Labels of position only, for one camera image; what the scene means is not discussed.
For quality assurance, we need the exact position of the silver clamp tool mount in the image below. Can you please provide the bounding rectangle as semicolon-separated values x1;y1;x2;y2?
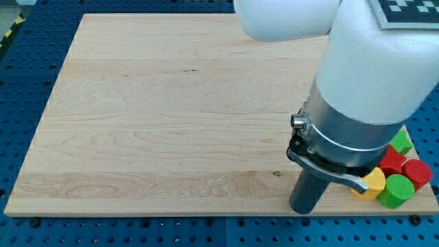
287;82;403;193

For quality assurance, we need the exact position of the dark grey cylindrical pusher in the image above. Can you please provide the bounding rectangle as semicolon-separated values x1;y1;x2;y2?
289;170;329;214

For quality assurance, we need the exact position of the yellow heart block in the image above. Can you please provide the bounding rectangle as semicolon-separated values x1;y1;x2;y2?
350;167;386;200

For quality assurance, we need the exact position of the green circle block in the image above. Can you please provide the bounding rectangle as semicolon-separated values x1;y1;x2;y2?
377;174;415;209

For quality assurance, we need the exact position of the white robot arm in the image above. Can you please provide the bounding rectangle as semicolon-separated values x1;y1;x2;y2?
234;0;438;214

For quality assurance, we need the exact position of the red circle block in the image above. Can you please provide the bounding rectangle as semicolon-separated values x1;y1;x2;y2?
402;159;433;191

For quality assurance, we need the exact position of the red star block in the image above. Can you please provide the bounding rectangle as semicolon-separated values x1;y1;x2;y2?
378;145;407;177

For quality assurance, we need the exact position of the green star block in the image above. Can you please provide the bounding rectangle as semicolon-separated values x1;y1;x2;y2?
390;130;414;155

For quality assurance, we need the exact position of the black white fiducial tag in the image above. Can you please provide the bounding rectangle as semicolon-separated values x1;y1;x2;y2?
368;0;438;30

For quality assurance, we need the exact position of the light wooden board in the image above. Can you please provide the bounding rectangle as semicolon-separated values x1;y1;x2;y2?
3;12;439;217

